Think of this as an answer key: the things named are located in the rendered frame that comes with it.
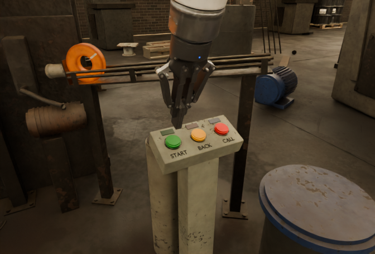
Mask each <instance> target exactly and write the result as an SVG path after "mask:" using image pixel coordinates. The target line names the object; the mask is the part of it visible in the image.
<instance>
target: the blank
mask: <svg viewBox="0 0 375 254"><path fill-rule="evenodd" d="M82 56H87V57H88V58H89V59H90V60H91V62H92V69H91V70H95V69H105V68H106V62H105V58H104V56H103V54H102V52H101V51H100V50H99V49H98V48H97V47H95V46H94V45H92V44H88V43H80V44H77V45H74V46H72V47H71V48H70V49H69V51H68V53H67V55H66V64H67V67H68V69H69V71H80V70H86V69H85V68H83V66H82V65H81V62H80V59H81V57H82ZM94 74H104V72H98V73H83V74H76V76H79V75H94ZM99 78H101V77H98V78H82V79H79V80H81V81H83V82H94V81H96V80H98V79H99Z"/></svg>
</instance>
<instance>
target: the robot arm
mask: <svg viewBox="0 0 375 254"><path fill-rule="evenodd" d="M226 3H227V0H170V15H169V29H170V31H171V41H170V55H169V57H168V58H167V60H166V64H165V65H164V66H162V67H161V68H160V67H159V66H157V67H155V72H156V74H157V75H158V77H159V80H160V86H161V91H162V97H163V100H164V102H165V104H166V106H167V108H170V114H171V116H172V118H171V123H172V124H173V126H174V127H175V129H176V130H178V129H181V128H182V123H183V119H184V115H186V114H187V111H188V109H189V108H191V105H190V103H192V102H193V103H196V102H197V101H198V99H199V97H200V95H201V93H202V91H203V89H204V87H205V85H206V83H207V81H208V79H209V77H210V75H211V74H212V72H213V71H214V70H215V69H216V66H215V65H214V64H213V63H212V62H211V61H210V60H208V56H209V53H210V49H211V44H212V41H213V40H214V39H216V37H217V36H218V33H219V29H220V25H221V22H222V18H223V14H224V11H225V5H226ZM169 70H171V71H172V73H173V77H174V81H173V85H172V93H171V92H170V85H169V81H168V79H167V78H168V77H169ZM194 94H195V95H194Z"/></svg>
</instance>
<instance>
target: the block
mask: <svg viewBox="0 0 375 254"><path fill-rule="evenodd" d="M1 43H2V46H3V50H4V53H5V56H6V59H7V62H8V66H9V69H10V72H11V75H12V79H13V82H14V85H15V88H16V92H17V94H18V96H26V95H25V94H22V93H20V91H19V88H21V87H23V86H24V85H27V86H28V91H30V92H33V93H35V94H37V93H39V84H38V81H37V76H36V73H35V68H34V66H33V62H32V57H31V54H30V49H29V47H28V43H27V39H26V37H25V36H6V37H4V38H3V39H2V41H1Z"/></svg>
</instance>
